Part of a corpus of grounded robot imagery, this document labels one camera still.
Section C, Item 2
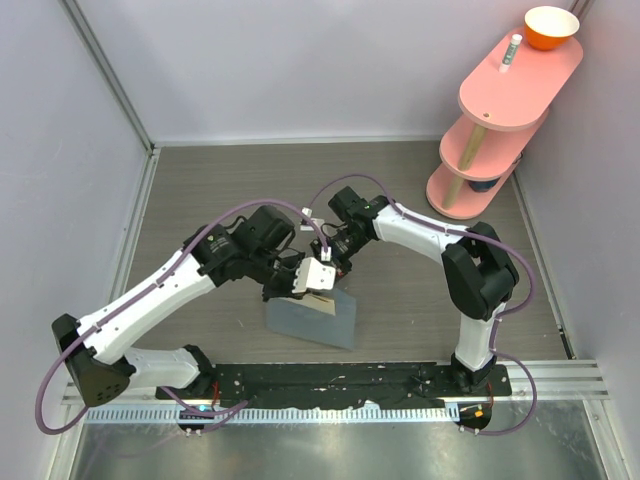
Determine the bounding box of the beige letter paper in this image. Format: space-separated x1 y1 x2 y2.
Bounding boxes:
300 293 336 316

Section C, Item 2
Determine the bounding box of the blue grey envelope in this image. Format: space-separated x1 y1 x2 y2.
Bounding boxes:
266 289 357 350

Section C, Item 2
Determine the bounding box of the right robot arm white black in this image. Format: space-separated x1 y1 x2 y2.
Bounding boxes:
327 187 519 393

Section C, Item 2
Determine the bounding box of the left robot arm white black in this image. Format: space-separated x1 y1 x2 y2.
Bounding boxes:
52 200 307 407

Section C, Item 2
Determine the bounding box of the blue object under shelf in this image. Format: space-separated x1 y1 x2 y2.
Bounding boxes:
468 178 500 193

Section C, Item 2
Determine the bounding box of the pink three tier shelf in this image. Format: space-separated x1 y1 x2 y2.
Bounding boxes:
426 28 583 220

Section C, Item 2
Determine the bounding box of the white glue stick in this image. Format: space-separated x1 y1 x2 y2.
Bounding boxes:
499 34 523 73

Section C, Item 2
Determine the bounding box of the orange bowl white inside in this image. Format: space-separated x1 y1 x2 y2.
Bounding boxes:
524 6 580 51

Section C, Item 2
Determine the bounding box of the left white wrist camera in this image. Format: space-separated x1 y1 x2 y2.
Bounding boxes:
292 257 336 295

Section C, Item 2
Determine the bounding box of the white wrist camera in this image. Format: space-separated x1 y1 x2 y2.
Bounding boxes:
292 257 336 295
300 207 324 232

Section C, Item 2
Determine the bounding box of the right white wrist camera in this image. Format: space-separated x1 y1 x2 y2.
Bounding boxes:
300 207 324 232

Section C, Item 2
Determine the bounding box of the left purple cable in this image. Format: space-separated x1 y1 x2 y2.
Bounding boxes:
35 199 331 435

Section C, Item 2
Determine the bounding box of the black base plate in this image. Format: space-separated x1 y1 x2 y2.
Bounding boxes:
176 362 512 410

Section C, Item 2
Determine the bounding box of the white slotted cable duct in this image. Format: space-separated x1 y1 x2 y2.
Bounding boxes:
85 403 459 425

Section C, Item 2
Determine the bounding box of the aluminium frame rail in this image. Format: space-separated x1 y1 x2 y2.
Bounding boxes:
59 0 155 154

